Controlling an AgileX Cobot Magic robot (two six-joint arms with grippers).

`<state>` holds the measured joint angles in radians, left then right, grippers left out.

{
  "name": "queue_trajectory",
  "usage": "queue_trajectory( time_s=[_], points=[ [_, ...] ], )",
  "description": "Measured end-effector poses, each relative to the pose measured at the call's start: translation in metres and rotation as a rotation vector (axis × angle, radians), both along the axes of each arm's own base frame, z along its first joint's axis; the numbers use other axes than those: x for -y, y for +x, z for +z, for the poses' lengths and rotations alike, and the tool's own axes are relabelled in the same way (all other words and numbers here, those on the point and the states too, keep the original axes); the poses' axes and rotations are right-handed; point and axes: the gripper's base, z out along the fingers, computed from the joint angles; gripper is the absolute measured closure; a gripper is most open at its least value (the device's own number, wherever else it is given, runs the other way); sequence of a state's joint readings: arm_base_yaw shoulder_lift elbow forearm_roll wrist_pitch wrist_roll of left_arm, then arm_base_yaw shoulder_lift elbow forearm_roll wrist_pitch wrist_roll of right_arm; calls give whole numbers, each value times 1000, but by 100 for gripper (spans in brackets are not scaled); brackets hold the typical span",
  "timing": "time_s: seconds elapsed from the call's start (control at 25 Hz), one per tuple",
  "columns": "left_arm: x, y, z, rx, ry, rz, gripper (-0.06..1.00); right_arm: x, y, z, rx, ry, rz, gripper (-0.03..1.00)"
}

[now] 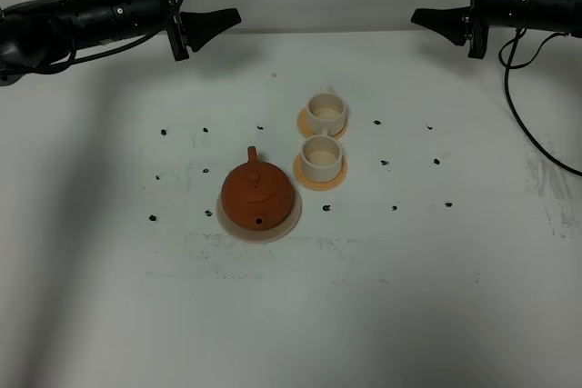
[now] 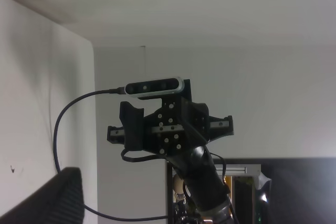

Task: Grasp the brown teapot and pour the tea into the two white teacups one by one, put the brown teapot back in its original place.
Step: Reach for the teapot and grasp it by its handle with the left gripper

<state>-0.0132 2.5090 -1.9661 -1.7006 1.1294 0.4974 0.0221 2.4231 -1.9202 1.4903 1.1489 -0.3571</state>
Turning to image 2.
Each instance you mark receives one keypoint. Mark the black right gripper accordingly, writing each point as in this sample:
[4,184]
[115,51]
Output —
[179,125]

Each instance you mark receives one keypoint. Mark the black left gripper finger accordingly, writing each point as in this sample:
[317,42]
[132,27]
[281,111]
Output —
[60,200]

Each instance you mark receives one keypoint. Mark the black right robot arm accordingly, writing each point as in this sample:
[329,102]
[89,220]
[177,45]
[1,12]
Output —
[177,132]

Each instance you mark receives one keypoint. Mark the dark monitor screen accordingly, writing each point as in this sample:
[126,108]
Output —
[302,190]

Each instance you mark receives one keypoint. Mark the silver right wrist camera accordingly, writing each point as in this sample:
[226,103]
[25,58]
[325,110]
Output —
[155,87]

